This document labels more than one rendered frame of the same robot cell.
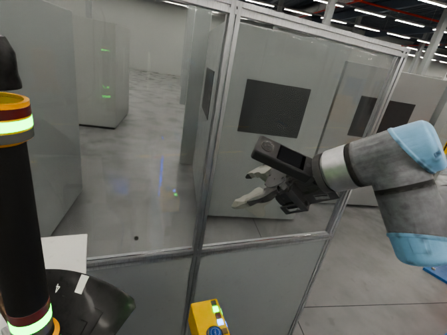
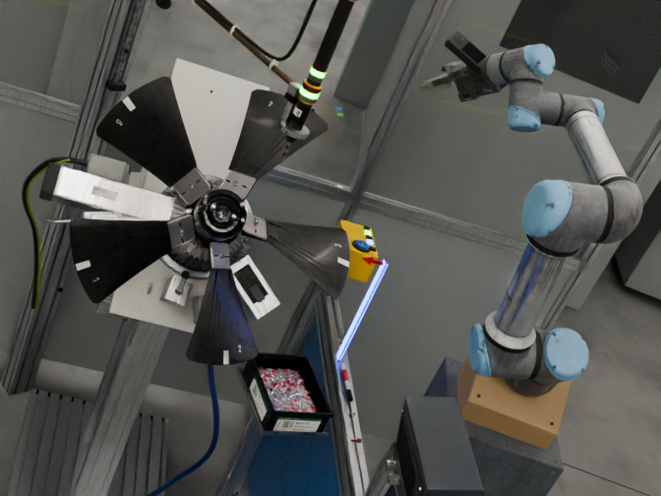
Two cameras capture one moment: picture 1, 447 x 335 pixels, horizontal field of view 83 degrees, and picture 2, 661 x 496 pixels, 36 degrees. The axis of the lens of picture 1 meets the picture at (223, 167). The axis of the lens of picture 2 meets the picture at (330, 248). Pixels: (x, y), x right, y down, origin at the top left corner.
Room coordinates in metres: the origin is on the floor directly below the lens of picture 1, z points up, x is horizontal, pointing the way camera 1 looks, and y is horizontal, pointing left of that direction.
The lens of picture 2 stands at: (-2.00, -0.26, 2.41)
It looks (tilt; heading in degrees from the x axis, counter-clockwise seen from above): 29 degrees down; 6
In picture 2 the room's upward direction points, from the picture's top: 25 degrees clockwise
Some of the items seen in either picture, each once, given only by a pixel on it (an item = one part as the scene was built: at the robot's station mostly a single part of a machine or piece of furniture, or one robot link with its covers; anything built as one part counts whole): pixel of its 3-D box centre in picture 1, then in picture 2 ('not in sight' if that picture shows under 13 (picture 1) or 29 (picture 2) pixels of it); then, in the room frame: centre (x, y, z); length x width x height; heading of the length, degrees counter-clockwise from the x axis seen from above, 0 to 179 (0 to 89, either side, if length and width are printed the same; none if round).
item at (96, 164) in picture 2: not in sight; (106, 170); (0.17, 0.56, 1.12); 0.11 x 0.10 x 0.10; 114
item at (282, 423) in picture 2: not in sight; (285, 393); (0.08, -0.09, 0.84); 0.22 x 0.17 x 0.07; 38
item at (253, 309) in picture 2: not in sight; (247, 288); (0.21, 0.13, 0.98); 0.20 x 0.16 x 0.20; 24
